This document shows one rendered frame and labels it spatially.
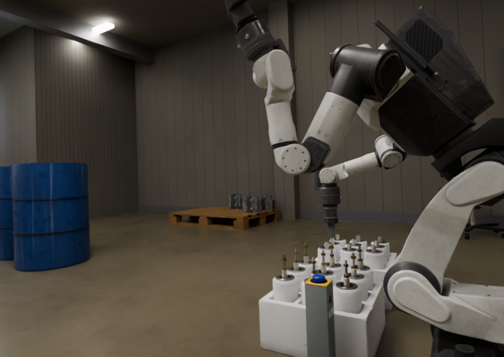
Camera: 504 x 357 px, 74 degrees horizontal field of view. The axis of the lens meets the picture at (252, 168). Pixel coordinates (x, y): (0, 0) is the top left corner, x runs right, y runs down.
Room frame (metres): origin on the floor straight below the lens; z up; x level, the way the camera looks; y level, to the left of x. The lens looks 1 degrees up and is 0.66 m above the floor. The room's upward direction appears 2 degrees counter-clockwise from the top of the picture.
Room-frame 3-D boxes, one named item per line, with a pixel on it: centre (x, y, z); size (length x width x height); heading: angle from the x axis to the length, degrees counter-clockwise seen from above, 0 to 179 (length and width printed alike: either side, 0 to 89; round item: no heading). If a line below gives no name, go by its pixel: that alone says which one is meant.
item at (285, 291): (1.29, -0.11, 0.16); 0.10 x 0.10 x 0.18
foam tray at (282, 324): (1.33, -0.27, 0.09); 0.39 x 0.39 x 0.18; 61
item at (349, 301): (1.17, -0.32, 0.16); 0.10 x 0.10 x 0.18
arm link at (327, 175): (1.43, -0.32, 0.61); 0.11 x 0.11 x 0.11; 71
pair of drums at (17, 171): (2.87, 1.84, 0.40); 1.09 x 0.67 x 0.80; 64
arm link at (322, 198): (1.44, -0.33, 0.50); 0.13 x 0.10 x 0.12; 170
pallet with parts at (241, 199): (4.62, 0.41, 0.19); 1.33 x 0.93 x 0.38; 58
